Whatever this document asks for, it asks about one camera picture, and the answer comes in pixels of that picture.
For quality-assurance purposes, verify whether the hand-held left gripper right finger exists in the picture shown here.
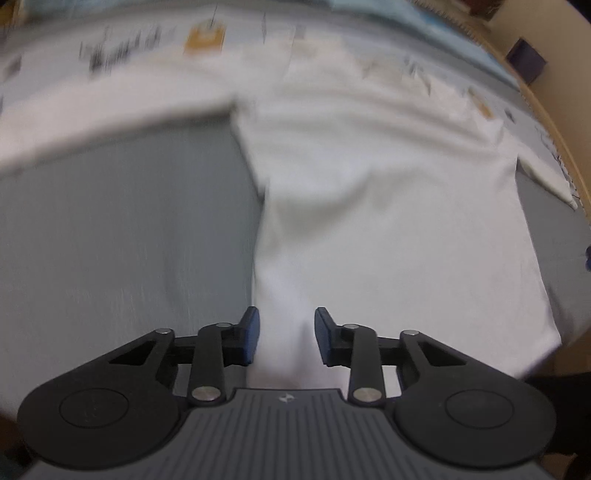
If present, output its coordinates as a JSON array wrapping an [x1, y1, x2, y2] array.
[[314, 306, 467, 408]]

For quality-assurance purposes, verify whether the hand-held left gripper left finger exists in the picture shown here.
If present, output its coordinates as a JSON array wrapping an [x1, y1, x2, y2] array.
[[108, 306, 260, 407]]

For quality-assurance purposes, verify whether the white t-shirt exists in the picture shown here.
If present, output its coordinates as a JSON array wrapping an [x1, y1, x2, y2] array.
[[0, 39, 578, 393]]

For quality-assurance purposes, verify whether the grey deer print bed sheet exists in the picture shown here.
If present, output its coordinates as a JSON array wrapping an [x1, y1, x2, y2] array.
[[0, 0, 591, 416]]

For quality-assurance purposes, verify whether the dark purple box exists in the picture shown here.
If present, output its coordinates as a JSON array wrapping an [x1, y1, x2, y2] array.
[[505, 38, 548, 85]]

